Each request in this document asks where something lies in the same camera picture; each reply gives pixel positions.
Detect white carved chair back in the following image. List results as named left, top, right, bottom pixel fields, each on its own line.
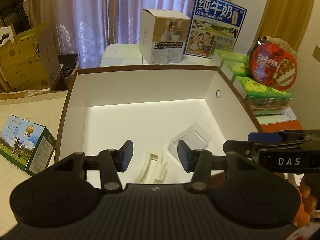
left=0, top=24, right=16, bottom=46

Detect black shelf rack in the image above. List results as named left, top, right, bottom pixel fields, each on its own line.
left=0, top=0, right=31, bottom=34

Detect wooden door frame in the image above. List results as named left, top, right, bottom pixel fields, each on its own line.
left=259, top=0, right=317, bottom=53

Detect blue milk carton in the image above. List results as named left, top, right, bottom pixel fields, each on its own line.
left=183, top=0, right=247, bottom=59

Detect green milk carton with handle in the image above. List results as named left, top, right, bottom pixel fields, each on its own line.
left=0, top=114, right=57, bottom=176

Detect lilac lace curtain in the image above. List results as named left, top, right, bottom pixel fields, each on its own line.
left=19, top=0, right=209, bottom=68

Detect white side table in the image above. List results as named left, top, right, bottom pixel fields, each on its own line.
left=99, top=43, right=218, bottom=68

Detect red round food bowl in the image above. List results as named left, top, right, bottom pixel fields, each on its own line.
left=247, top=39, right=298, bottom=91

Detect cream plastic insert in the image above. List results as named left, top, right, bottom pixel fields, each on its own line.
left=135, top=147, right=167, bottom=183

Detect beige quilted chair back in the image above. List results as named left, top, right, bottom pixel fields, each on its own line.
left=261, top=35, right=298, bottom=58

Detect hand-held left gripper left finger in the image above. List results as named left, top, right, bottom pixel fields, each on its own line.
left=47, top=139, right=134, bottom=194

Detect white box with brown outside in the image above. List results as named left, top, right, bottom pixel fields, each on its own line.
left=54, top=65, right=265, bottom=184

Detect cream fringed tablecloth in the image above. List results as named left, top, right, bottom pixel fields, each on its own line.
left=0, top=89, right=68, bottom=233

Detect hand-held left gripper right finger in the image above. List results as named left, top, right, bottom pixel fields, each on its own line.
left=177, top=140, right=260, bottom=193

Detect green wrapped pack bundle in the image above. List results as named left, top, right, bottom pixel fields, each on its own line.
left=214, top=49, right=293, bottom=116

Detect person's right hand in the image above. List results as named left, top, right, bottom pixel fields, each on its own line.
left=294, top=174, right=318, bottom=230

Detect white product carton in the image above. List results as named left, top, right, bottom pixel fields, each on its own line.
left=139, top=8, right=192, bottom=65

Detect brown cardboard box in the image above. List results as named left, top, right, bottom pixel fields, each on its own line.
left=0, top=23, right=62, bottom=93

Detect clear plastic tray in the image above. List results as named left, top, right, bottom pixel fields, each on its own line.
left=168, top=123, right=212, bottom=159

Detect dark bag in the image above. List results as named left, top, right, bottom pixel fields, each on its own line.
left=50, top=53, right=80, bottom=92

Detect white paper sheets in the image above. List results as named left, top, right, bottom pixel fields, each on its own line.
left=252, top=106, right=297, bottom=125

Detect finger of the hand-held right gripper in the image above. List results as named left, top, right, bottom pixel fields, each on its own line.
left=248, top=129, right=320, bottom=145
left=222, top=139, right=262, bottom=159

